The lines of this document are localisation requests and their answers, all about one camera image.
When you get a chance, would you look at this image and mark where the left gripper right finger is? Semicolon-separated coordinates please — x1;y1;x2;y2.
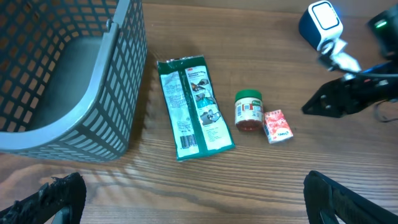
303;170;397;224

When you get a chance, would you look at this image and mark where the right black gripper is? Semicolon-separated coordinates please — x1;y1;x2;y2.
302;73;397;118

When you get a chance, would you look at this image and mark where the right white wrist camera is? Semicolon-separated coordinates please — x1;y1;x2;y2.
318;39;361;72

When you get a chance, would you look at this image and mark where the red juice carton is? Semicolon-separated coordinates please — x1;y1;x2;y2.
264;110;294;144

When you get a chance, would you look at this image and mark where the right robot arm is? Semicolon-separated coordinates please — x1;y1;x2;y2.
298;1;397;123

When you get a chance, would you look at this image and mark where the right black camera cable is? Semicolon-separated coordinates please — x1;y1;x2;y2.
320;42;398;123

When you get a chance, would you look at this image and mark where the grey plastic mesh basket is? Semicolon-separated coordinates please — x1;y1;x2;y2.
1;0;147;162

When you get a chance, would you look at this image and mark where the white barcode scanner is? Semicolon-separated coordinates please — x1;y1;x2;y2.
298;0;343;50

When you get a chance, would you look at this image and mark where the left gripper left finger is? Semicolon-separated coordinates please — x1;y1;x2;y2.
1;172;86;224

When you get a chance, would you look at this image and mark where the green lid spice jar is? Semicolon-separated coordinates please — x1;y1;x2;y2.
234;89;264;131

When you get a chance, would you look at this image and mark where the dark green box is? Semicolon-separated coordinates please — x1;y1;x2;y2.
157;55;235;161

